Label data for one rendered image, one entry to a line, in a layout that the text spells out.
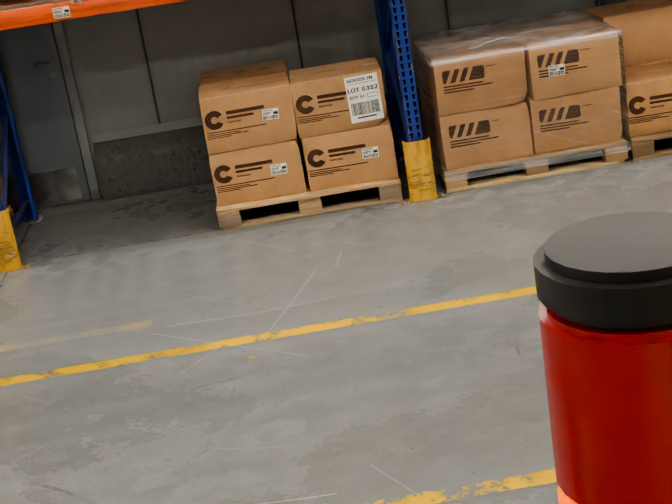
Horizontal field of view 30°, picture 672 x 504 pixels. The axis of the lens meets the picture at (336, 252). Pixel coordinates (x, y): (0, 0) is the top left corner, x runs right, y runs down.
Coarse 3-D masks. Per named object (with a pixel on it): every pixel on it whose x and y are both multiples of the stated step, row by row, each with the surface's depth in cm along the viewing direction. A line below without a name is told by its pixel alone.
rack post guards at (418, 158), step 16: (416, 144) 791; (416, 160) 795; (432, 160) 798; (416, 176) 798; (432, 176) 800; (416, 192) 802; (432, 192) 803; (0, 224) 786; (0, 240) 790; (0, 256) 793; (16, 256) 796; (0, 272) 796
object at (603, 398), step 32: (544, 320) 33; (544, 352) 33; (576, 352) 31; (608, 352) 31; (640, 352) 30; (576, 384) 32; (608, 384) 31; (640, 384) 31; (576, 416) 32; (608, 416) 31; (640, 416) 31; (576, 448) 32; (608, 448) 32; (640, 448) 31; (576, 480) 33; (608, 480) 32; (640, 480) 32
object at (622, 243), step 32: (576, 224) 34; (608, 224) 33; (640, 224) 33; (544, 256) 33; (576, 256) 32; (608, 256) 31; (640, 256) 31; (544, 288) 32; (576, 288) 31; (608, 288) 30; (640, 288) 30; (576, 320) 31; (608, 320) 30; (640, 320) 30
